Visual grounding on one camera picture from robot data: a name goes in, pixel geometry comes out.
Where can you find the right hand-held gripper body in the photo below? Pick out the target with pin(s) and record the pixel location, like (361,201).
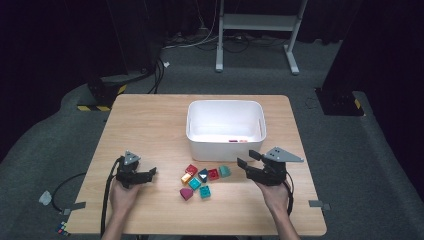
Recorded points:
(271,173)

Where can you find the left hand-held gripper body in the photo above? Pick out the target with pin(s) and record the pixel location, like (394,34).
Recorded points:
(128,173)

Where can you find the green-teal rounded toy block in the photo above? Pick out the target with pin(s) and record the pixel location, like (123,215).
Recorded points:
(224,171)

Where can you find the dark magenta toy block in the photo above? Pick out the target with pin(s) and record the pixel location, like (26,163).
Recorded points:
(233,141)

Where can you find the red studded toy block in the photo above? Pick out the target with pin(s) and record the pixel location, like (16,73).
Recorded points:
(191,169)
(213,174)

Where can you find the orange toy block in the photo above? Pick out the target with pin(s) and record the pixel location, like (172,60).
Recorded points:
(186,178)

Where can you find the white plastic bin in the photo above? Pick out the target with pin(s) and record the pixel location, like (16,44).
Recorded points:
(226,126)

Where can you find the navy and white toy block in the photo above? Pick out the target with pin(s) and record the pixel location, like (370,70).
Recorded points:
(203,175)

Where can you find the teal studded toy block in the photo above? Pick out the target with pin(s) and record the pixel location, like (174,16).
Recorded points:
(205,192)

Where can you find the person's right hand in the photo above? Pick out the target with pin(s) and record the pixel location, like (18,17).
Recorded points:
(275,198)

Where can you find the person's left hand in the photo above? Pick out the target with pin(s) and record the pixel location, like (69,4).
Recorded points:
(121,200)

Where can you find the magenta dome toy block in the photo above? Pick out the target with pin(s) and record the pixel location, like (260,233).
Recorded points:
(186,194)

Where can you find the teal sloped toy block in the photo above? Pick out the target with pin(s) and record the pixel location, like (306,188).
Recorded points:
(194,183)

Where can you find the grey tape strip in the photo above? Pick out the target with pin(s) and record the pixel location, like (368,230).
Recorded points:
(318,204)
(76,206)

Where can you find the black striped stand base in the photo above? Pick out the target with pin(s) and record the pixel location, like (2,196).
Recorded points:
(100,93)

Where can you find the colourful puzzle cube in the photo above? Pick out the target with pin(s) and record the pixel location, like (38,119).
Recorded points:
(62,228)

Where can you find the pale grey plastic piece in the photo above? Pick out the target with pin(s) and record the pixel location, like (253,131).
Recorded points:
(45,198)

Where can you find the small white tag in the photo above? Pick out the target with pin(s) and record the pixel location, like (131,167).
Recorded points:
(166,64)

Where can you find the white metal stand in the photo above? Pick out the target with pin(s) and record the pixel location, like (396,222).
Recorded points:
(256,22)

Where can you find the dark curtain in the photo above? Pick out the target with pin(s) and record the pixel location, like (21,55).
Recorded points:
(383,43)
(40,50)

